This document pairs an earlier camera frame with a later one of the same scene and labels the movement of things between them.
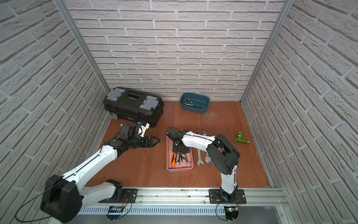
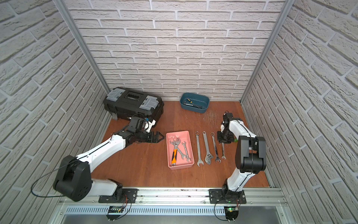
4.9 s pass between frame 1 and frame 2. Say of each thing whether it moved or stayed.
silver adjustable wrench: stayed
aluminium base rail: stayed
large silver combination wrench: stayed
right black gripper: moved
